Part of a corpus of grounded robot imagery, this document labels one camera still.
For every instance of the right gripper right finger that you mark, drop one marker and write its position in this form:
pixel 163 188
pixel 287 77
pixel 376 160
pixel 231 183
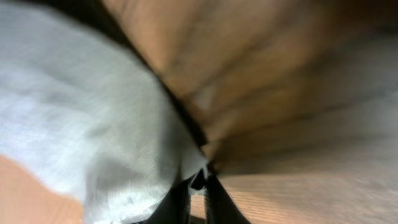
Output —
pixel 219 207

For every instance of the grey shorts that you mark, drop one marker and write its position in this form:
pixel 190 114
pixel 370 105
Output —
pixel 86 118

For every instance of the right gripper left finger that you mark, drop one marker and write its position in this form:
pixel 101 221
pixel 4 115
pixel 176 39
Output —
pixel 176 205

